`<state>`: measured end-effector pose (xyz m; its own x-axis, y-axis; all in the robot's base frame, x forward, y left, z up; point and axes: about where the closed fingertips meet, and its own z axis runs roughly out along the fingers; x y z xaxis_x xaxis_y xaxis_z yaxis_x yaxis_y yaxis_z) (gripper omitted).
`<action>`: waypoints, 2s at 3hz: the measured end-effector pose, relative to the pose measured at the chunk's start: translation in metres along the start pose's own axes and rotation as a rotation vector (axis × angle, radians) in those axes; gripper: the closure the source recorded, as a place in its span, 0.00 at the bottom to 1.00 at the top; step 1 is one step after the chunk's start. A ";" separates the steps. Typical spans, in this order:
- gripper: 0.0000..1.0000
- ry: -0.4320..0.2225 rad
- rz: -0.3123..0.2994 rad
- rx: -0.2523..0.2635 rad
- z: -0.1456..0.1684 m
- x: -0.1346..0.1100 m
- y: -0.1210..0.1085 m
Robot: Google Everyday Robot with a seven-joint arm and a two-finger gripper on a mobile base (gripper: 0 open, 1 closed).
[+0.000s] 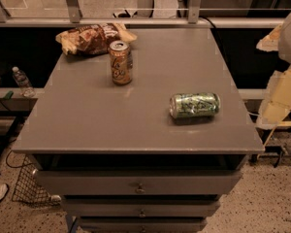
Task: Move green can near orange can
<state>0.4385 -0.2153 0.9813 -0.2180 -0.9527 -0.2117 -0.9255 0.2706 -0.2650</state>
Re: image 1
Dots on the top grey drawer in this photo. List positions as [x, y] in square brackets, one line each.
[187, 182]

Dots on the brown chip bag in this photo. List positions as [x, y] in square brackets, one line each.
[93, 39]

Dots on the grey drawer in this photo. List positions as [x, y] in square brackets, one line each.
[142, 225]
[187, 182]
[141, 207]

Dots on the middle grey drawer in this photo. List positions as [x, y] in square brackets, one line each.
[141, 207]

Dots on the grey drawer cabinet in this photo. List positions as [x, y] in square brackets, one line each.
[85, 122]

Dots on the black wire basket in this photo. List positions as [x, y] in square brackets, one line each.
[28, 192]

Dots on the clear plastic water bottle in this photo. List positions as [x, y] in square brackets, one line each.
[23, 83]

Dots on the orange soda can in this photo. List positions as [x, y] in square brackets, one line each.
[121, 62]

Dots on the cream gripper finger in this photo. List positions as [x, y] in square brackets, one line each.
[270, 42]
[276, 105]

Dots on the metal railing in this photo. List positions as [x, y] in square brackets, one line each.
[221, 13]

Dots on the bottom grey drawer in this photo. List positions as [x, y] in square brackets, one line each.
[142, 225]

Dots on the green soda can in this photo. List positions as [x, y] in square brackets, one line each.
[187, 105]

